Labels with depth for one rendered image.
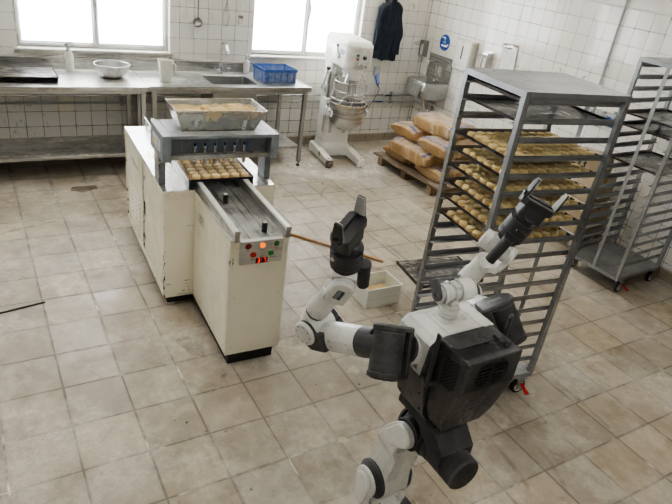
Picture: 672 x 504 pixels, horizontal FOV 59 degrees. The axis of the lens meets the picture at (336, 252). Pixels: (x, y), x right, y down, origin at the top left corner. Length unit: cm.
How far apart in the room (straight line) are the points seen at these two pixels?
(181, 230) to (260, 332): 83
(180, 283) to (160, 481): 145
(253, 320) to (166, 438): 80
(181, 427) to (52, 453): 60
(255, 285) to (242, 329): 29
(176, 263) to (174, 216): 33
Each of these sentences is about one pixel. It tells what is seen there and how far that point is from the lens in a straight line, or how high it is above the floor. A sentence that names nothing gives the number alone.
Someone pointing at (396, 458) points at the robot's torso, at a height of 80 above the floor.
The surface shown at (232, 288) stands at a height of 54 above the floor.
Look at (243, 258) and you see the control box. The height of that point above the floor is 74.
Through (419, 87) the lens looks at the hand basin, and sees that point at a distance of 763.
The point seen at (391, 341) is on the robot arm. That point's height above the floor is 136.
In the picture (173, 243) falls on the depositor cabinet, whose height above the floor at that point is 48.
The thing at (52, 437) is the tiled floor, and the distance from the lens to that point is 329.
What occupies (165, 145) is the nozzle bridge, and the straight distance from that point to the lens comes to 358.
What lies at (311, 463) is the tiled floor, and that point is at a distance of 311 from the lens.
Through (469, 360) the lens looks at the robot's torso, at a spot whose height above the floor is 136.
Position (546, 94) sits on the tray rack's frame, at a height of 181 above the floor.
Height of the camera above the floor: 228
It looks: 27 degrees down
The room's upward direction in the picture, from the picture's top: 8 degrees clockwise
